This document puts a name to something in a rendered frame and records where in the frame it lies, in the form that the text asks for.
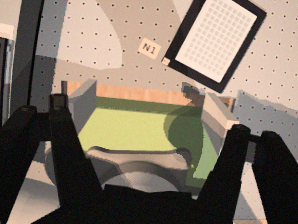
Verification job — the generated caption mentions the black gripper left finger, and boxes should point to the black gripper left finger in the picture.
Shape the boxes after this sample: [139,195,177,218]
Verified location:
[0,79,121,224]

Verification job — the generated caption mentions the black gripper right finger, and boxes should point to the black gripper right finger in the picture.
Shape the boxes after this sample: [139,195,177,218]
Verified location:
[183,92,298,224]

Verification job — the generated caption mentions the black rectangular frame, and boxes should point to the black rectangular frame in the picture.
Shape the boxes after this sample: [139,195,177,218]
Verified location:
[161,0,267,94]

